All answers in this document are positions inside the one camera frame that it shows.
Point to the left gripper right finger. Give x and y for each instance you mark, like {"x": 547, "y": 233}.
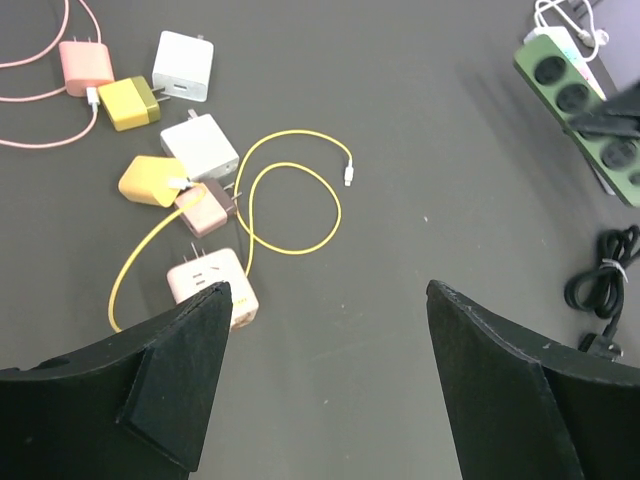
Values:
{"x": 522, "y": 406}

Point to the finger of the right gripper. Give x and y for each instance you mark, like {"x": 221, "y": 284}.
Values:
{"x": 615, "y": 117}

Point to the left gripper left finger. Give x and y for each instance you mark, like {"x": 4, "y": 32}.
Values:
{"x": 135, "y": 405}

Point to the green power strip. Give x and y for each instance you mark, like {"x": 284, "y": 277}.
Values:
{"x": 605, "y": 131}

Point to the white power strip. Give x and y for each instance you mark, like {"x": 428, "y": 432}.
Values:
{"x": 580, "y": 65}

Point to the pink giraffe cube charger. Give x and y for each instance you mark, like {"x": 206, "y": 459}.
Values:
{"x": 223, "y": 265}

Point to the brown pink small charger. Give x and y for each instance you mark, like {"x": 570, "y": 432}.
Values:
{"x": 213, "y": 211}

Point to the orange small charger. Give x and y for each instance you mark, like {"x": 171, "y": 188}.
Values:
{"x": 154, "y": 180}

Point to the white square charger plug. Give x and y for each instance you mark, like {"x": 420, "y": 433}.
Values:
{"x": 201, "y": 146}

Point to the yellow charger plug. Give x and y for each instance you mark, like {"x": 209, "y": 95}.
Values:
{"x": 131, "y": 103}

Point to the pink charger plug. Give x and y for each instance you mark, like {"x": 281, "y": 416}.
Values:
{"x": 85, "y": 64}

